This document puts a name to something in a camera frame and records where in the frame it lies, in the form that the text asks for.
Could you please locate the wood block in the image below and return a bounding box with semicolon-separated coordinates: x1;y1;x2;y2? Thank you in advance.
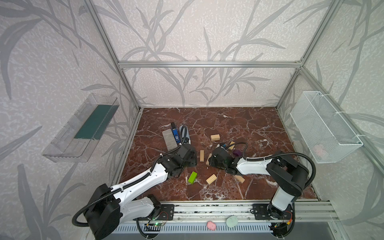
228;141;235;151
200;150;205;162
235;175;245;183
211;134;221;142
206;174;217;185
206;153;212;166

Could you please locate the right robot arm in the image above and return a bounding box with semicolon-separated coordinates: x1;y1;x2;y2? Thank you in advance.
209;147;316;215

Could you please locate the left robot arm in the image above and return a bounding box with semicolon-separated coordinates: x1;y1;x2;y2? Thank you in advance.
80;143;197;240

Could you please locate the purple block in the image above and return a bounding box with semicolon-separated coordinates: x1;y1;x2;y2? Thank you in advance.
233;149;243;158

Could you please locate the grey sponge block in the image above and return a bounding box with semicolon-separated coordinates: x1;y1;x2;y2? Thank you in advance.
162;129;178;151

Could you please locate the green block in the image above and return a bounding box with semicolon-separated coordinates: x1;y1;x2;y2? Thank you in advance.
188;172;198;185

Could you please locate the grey blue oval case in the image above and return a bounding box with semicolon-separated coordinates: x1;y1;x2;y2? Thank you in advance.
179;125;191;144

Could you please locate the blue black marker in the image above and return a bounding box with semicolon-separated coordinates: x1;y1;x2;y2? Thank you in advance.
171;122;181;144

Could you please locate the green putty blob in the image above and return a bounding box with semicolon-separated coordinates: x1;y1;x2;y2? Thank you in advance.
226;216;239;228

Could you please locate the pink putty blob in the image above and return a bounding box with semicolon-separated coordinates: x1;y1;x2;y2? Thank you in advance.
207;221;217;231

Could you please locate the green sheet in bin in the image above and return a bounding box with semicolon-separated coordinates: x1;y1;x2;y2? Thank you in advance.
75;105;119;140

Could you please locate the pink object in basket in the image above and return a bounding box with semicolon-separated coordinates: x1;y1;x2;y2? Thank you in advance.
313;145;329;159

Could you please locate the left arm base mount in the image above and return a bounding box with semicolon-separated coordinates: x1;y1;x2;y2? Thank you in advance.
148;204;175;221

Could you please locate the aluminium front rail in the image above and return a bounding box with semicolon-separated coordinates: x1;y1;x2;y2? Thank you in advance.
161;200;340;224

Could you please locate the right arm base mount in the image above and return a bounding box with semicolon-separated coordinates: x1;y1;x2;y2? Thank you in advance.
250;204;295;222

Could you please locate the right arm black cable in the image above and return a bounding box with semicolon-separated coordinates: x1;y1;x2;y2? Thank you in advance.
223;141;317;238

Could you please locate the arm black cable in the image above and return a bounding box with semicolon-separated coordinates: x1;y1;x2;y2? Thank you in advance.
71;124;193;239
223;141;317;238

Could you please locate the clear plastic wall bin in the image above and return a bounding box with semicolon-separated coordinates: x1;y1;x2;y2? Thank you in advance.
42;94;120;163

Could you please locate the white wire basket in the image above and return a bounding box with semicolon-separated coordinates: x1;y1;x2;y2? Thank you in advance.
290;91;364;164

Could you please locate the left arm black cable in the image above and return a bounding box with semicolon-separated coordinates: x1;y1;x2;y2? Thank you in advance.
71;124;193;239

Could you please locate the aluminium cage frame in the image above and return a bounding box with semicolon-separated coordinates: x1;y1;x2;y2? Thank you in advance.
93;1;384;204

